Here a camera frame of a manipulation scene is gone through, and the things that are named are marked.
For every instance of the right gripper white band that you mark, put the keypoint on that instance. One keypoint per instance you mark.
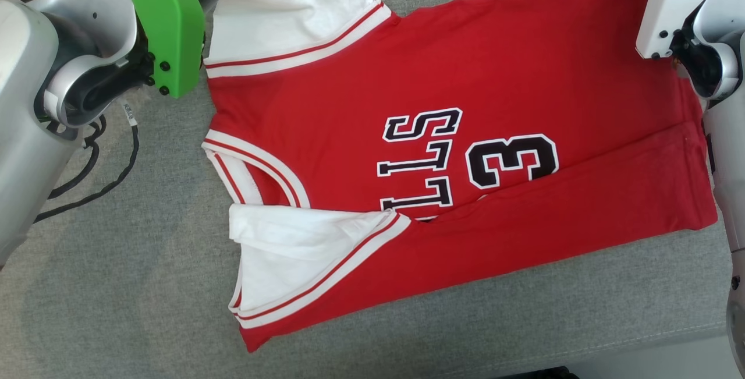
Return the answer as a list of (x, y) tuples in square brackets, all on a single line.
[(669, 0)]

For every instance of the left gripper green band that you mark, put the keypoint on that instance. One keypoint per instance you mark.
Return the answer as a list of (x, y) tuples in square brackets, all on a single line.
[(169, 29)]

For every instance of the red white basketball jersey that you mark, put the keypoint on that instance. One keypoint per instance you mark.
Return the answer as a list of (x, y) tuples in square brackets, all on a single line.
[(465, 76)]

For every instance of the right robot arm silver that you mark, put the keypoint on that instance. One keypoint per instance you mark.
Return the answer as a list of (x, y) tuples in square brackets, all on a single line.
[(727, 152)]

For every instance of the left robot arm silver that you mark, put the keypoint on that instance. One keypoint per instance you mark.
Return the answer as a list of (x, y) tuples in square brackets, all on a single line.
[(23, 152)]

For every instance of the grey fabric sofa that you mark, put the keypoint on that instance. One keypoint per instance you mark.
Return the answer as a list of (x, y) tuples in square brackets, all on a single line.
[(116, 309)]

